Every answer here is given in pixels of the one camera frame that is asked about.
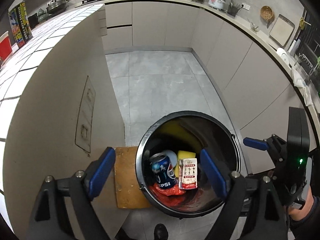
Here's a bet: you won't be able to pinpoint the black utensil holder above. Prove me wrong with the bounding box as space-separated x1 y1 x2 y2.
227 0 242 17

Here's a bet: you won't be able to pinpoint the bamboo strainer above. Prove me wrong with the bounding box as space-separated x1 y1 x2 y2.
260 6 275 28

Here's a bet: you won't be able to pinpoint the red paper cup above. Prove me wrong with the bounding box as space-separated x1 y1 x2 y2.
0 31 13 63

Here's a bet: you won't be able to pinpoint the black dish rack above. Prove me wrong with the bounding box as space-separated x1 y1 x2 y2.
294 10 320 85

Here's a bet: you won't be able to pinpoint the white grid tablecloth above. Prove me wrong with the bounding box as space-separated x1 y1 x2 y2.
0 4 105 193

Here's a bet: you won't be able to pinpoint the blue cola can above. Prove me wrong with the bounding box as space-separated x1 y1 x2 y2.
149 153 177 189

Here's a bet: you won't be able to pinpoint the yellow sponge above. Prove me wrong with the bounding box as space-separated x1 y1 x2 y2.
174 150 197 179

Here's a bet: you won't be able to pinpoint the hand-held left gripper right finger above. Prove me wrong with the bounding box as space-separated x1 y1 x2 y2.
199 148 288 240

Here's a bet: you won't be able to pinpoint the white plate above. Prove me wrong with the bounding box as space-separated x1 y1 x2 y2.
276 47 290 64

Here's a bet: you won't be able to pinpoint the white cutting board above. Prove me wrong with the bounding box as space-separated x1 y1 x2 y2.
269 14 295 47

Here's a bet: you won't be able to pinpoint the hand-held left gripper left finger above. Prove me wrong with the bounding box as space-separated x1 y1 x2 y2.
29 147 116 240

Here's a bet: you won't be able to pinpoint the beige base cabinets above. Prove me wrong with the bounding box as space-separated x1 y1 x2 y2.
104 1 320 175

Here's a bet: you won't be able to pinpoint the pink white drink carton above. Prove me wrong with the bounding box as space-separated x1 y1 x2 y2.
179 158 198 190

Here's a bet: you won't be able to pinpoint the beige kitchen island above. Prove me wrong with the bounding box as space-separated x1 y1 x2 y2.
5 5 125 240

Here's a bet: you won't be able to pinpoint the dark pot with lid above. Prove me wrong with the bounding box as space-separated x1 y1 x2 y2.
46 0 69 14

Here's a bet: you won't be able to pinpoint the tall yellow label can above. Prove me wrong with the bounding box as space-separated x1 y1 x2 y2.
8 2 33 48

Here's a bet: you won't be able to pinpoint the black right shoe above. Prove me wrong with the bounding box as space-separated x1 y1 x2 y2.
154 224 168 240

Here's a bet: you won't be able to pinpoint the white dish cloth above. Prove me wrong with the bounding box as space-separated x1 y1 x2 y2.
291 66 313 107

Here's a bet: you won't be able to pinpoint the green ceramic teapot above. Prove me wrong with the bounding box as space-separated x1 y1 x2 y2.
37 8 48 23

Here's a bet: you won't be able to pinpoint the island outlet panel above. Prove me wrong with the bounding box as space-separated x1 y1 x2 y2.
75 75 96 153

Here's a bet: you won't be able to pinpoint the black microwave oven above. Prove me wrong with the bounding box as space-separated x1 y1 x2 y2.
27 14 39 29

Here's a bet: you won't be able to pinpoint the brown wooden board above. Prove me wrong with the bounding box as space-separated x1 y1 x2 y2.
114 147 153 209

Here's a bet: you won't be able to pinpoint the black round trash bin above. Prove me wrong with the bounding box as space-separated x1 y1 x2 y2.
135 110 241 218

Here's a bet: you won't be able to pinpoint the person's right hand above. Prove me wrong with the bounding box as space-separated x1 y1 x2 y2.
287 190 320 222

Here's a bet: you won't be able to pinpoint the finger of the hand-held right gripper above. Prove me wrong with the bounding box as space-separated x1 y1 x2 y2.
243 134 288 167

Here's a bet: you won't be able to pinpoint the red plastic bag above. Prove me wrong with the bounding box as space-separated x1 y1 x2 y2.
150 182 187 205

